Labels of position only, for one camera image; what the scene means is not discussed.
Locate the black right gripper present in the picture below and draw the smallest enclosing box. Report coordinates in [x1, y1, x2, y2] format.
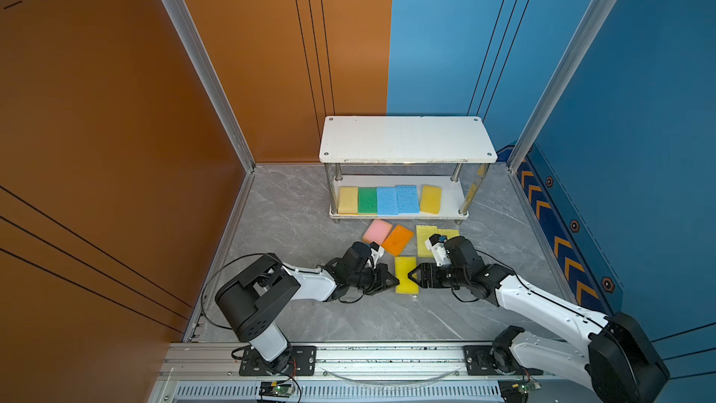
[405, 263, 469, 289]

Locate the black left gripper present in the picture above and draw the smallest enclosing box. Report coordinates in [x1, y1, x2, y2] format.
[348, 264, 402, 295]

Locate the bright yellow sponge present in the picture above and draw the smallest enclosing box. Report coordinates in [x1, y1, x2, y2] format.
[395, 257, 420, 295]

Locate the lime porous sponge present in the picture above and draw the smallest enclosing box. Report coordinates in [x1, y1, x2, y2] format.
[415, 225, 439, 259]
[437, 229, 460, 240]

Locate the blue sponge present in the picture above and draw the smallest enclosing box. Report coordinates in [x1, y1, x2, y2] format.
[377, 187, 398, 216]
[395, 185, 421, 215]

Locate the green sponge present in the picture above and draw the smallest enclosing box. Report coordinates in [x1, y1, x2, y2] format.
[358, 188, 378, 215]

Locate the pale yellow sponge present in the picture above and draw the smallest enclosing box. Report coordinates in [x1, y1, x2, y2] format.
[337, 187, 359, 215]

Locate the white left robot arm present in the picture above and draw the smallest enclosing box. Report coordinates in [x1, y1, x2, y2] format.
[214, 242, 400, 374]

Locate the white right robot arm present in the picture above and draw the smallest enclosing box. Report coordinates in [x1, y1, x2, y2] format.
[406, 235, 671, 402]

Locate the white two-tier shelf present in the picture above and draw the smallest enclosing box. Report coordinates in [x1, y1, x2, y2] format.
[319, 116, 498, 221]

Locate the orange sponge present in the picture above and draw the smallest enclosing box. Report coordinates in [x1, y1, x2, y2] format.
[381, 225, 414, 257]

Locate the pink sponge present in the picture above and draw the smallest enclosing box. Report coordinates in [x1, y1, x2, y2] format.
[363, 219, 393, 246]

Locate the green circuit board right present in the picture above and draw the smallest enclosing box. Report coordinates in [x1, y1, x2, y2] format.
[498, 381, 542, 403]

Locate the green circuit board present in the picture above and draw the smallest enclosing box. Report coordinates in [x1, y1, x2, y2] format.
[498, 381, 542, 403]
[258, 382, 296, 401]

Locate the green circuit board left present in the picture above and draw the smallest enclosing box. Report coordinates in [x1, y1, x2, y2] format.
[258, 382, 296, 401]

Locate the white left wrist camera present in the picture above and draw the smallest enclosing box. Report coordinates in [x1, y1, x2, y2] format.
[369, 243, 385, 269]

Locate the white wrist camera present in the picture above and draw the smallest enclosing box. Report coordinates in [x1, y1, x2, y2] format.
[369, 243, 385, 269]
[424, 233, 450, 267]

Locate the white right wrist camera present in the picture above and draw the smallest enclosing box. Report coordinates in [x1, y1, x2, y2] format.
[424, 233, 450, 267]

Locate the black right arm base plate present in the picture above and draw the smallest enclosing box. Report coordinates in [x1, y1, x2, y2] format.
[462, 344, 544, 376]

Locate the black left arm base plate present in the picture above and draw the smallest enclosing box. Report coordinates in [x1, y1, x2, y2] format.
[239, 345, 316, 378]

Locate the aluminium front rail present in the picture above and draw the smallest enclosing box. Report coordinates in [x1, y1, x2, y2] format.
[149, 341, 599, 402]

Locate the aluminium corner post left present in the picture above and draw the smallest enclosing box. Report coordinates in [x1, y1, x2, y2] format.
[161, 0, 255, 174]

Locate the aluminium corner post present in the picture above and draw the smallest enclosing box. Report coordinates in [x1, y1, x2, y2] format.
[506, 0, 617, 174]
[161, 0, 255, 174]

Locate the aluminium corner post right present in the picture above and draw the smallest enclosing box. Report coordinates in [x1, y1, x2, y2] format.
[506, 0, 617, 174]

